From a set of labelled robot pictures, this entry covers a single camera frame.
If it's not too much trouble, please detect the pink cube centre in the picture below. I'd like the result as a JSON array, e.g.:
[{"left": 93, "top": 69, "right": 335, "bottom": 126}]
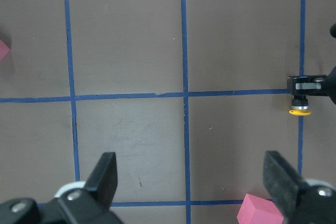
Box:
[{"left": 237, "top": 194, "right": 284, "bottom": 224}]

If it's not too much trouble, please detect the pink cube far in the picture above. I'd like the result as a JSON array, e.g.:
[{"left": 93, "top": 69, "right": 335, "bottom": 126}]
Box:
[{"left": 0, "top": 40, "right": 10, "bottom": 60}]

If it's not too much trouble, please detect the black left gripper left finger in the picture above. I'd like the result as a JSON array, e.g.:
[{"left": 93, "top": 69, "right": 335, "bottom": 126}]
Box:
[{"left": 83, "top": 152, "right": 118, "bottom": 208}]

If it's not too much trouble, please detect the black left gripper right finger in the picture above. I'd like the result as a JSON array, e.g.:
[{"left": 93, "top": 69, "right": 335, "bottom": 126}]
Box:
[{"left": 263, "top": 151, "right": 310, "bottom": 219}]

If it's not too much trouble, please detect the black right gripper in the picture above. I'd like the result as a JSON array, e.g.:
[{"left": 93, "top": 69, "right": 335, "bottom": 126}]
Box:
[{"left": 287, "top": 67, "right": 336, "bottom": 104}]

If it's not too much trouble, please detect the pink cube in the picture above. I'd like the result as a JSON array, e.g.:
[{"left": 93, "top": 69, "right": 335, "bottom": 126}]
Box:
[
  {"left": 237, "top": 194, "right": 284, "bottom": 224},
  {"left": 0, "top": 40, "right": 10, "bottom": 60}
]

